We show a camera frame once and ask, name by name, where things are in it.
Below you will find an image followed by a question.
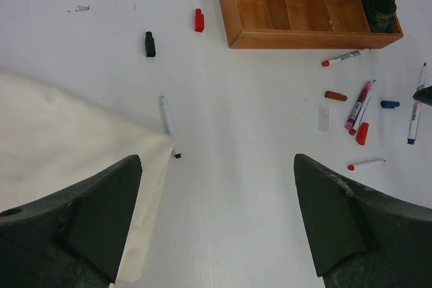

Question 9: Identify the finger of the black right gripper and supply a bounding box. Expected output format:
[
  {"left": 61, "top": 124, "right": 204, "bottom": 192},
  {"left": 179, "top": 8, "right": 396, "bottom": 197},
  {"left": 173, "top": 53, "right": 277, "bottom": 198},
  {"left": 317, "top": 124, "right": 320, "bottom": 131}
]
[{"left": 412, "top": 86, "right": 432, "bottom": 106}]

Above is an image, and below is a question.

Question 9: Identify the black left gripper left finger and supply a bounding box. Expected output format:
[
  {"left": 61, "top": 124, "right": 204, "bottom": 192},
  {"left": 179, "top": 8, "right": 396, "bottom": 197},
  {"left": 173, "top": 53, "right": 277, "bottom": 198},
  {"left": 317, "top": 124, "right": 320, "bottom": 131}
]
[{"left": 1, "top": 155, "right": 142, "bottom": 287}]

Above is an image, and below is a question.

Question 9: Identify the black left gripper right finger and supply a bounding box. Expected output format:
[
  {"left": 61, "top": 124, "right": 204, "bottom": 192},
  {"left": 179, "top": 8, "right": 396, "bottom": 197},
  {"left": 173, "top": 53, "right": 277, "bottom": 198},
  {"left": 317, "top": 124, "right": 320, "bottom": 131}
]
[{"left": 294, "top": 154, "right": 431, "bottom": 287}]

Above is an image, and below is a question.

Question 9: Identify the blue pen cap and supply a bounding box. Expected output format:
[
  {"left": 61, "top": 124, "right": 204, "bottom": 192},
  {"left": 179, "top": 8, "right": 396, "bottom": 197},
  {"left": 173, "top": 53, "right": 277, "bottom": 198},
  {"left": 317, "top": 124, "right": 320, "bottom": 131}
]
[{"left": 380, "top": 100, "right": 400, "bottom": 109}]

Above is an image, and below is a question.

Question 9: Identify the white marker blue end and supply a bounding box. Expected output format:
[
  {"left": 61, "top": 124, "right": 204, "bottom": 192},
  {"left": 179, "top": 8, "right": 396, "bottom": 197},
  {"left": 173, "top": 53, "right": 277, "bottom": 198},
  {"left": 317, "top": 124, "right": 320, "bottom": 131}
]
[{"left": 407, "top": 63, "right": 427, "bottom": 145}]

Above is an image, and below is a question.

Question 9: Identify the large red pen cap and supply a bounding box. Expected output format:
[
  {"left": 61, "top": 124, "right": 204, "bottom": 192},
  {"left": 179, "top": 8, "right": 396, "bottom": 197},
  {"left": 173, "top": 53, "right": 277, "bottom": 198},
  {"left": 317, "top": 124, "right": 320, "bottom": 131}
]
[{"left": 356, "top": 122, "right": 369, "bottom": 146}]

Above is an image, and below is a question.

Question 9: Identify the white marker red end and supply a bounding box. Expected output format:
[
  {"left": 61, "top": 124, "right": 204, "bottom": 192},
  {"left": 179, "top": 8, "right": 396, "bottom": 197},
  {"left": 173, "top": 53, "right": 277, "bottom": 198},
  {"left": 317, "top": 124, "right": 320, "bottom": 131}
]
[{"left": 321, "top": 48, "right": 370, "bottom": 67}]

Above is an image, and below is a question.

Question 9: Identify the white marker black end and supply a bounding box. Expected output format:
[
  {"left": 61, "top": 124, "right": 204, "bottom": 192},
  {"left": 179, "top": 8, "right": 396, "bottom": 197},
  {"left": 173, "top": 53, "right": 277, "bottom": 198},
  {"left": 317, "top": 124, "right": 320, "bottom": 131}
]
[{"left": 160, "top": 96, "right": 182, "bottom": 159}]

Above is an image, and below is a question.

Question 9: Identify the thin white pen red end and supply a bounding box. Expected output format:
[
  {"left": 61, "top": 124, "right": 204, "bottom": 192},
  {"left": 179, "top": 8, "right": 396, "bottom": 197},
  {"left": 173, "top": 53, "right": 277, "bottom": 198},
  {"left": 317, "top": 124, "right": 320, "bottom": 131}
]
[{"left": 347, "top": 159, "right": 387, "bottom": 171}]

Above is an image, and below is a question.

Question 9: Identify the white pen brown end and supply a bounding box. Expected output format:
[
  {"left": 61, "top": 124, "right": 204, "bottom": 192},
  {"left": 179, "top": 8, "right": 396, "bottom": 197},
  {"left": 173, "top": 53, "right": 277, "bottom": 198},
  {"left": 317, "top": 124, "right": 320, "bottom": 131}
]
[{"left": 348, "top": 88, "right": 373, "bottom": 136}]

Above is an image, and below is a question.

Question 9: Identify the brown pen cap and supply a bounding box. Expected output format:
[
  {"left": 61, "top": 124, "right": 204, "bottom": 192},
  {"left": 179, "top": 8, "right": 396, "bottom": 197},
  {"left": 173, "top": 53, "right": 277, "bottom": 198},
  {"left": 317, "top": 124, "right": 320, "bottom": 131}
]
[{"left": 325, "top": 90, "right": 348, "bottom": 102}]

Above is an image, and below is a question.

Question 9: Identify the clear plastic pen cap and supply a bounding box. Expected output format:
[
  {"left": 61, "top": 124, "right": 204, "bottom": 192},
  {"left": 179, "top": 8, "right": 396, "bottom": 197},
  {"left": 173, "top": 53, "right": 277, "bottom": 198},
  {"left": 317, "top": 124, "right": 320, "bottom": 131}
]
[{"left": 318, "top": 106, "right": 329, "bottom": 133}]

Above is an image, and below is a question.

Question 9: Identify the black pen cap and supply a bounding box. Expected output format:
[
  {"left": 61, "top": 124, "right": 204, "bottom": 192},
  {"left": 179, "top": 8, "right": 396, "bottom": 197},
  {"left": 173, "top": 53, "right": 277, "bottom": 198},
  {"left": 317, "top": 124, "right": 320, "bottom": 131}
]
[{"left": 144, "top": 31, "right": 157, "bottom": 57}]

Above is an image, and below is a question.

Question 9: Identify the small red pen cap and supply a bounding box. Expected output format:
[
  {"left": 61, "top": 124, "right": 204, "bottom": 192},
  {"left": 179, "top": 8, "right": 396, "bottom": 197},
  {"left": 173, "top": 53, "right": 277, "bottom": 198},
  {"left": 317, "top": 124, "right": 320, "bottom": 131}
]
[{"left": 194, "top": 8, "right": 205, "bottom": 32}]

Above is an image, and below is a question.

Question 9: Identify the cream folded cloth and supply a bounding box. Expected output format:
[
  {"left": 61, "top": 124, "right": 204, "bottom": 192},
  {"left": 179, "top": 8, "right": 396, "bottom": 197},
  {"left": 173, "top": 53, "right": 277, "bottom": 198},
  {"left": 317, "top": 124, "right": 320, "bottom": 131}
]
[{"left": 1, "top": 71, "right": 175, "bottom": 283}]

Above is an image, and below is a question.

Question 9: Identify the wooden compartment tray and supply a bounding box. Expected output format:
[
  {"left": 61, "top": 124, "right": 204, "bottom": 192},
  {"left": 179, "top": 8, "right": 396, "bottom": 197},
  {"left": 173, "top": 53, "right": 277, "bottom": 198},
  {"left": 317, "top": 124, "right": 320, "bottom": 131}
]
[{"left": 219, "top": 0, "right": 403, "bottom": 49}]

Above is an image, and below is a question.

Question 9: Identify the coiled black cable front right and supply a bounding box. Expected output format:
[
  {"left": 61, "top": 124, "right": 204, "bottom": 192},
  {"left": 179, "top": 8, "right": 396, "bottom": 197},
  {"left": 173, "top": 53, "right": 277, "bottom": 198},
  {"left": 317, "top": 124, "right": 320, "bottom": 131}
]
[{"left": 360, "top": 0, "right": 398, "bottom": 34}]

